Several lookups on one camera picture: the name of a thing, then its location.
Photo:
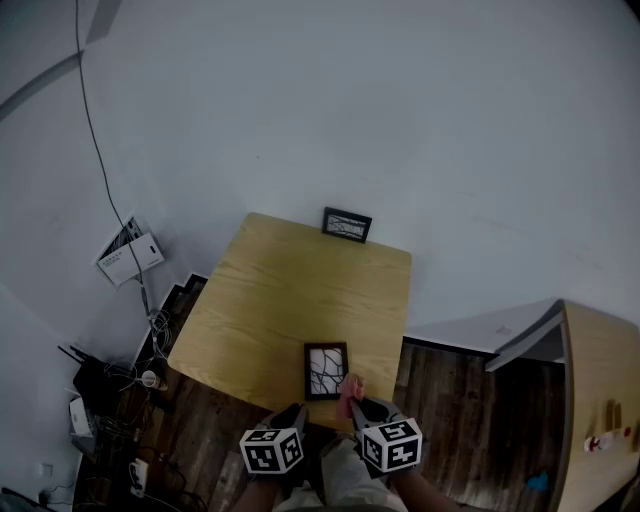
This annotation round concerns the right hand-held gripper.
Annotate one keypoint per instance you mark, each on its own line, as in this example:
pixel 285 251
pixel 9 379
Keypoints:
pixel 392 447

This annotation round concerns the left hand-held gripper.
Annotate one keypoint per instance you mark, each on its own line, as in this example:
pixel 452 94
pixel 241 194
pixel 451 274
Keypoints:
pixel 270 450

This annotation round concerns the black picture frame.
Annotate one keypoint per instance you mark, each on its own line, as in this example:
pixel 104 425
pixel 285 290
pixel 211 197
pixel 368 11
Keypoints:
pixel 347 225
pixel 326 372

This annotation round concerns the person's left forearm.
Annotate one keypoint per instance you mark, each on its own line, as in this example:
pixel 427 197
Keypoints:
pixel 262 495

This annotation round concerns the person's right forearm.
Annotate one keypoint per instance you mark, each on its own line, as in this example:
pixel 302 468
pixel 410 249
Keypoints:
pixel 420 492

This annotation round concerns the person's light trousers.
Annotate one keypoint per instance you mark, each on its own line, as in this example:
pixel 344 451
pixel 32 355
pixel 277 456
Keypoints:
pixel 345 480

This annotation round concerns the light wooden table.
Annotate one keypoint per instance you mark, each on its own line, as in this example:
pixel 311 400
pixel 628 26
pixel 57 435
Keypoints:
pixel 300 300

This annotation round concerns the white power strip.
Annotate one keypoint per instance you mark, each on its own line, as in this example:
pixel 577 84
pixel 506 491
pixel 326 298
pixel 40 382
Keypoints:
pixel 138 477

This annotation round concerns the blue small item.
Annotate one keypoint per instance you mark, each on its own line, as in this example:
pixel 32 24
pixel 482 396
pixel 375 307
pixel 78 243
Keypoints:
pixel 537 482

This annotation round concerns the black router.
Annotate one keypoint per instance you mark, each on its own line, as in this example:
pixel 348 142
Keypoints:
pixel 97 375

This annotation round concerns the white box device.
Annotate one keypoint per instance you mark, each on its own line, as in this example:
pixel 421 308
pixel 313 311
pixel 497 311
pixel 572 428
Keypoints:
pixel 80 417

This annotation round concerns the red and white small item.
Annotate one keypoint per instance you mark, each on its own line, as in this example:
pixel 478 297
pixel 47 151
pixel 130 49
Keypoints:
pixel 597 443

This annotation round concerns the wooden side table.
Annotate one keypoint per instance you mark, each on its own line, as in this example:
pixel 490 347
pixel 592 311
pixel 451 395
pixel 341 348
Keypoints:
pixel 600 375

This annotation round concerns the wooden sticks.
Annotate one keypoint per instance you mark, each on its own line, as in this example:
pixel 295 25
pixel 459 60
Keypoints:
pixel 614 415

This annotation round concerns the white wall panel box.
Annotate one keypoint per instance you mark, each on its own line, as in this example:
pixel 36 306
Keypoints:
pixel 131 252

